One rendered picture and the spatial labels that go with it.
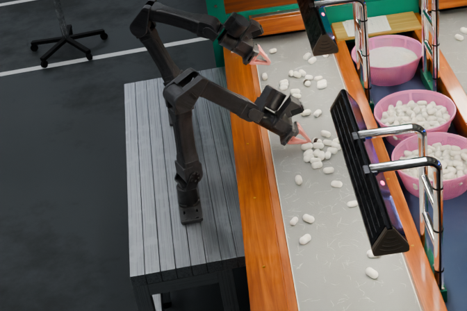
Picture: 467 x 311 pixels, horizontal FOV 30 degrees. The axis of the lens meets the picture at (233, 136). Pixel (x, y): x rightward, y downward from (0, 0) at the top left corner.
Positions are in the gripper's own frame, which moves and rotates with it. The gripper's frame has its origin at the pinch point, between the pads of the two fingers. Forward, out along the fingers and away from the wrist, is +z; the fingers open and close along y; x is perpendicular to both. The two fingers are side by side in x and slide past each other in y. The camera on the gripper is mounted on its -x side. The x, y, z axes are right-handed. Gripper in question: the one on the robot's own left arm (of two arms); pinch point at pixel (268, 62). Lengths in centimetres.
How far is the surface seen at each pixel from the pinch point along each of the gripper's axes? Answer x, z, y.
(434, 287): -13, 29, -116
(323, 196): 3, 14, -68
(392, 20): -28, 45, 35
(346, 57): -12.2, 28.4, 12.0
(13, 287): 140, -33, -1
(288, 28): -3.3, 11.4, 36.0
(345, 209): -1, 18, -76
